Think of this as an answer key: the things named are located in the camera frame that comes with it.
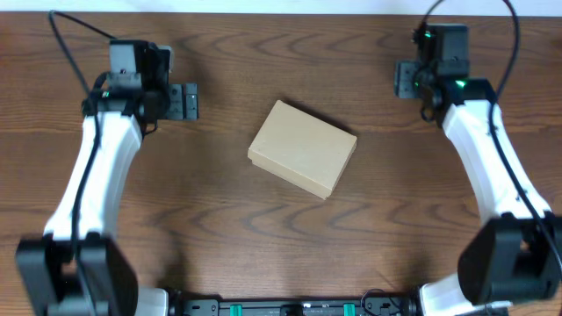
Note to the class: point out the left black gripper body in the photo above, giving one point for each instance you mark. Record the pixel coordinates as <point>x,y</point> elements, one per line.
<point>183,101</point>

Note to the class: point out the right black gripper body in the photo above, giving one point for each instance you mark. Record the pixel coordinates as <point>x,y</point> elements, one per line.
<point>406,80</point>

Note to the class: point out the cardboard box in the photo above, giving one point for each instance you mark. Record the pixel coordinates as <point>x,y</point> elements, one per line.
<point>302,149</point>

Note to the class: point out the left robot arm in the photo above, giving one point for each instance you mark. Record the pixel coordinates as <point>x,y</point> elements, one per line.
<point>76,267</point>

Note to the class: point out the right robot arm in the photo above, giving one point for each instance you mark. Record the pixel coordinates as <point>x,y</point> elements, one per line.
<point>513,259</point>

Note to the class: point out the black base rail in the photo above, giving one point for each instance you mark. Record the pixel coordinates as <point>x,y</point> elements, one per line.
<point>374,302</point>

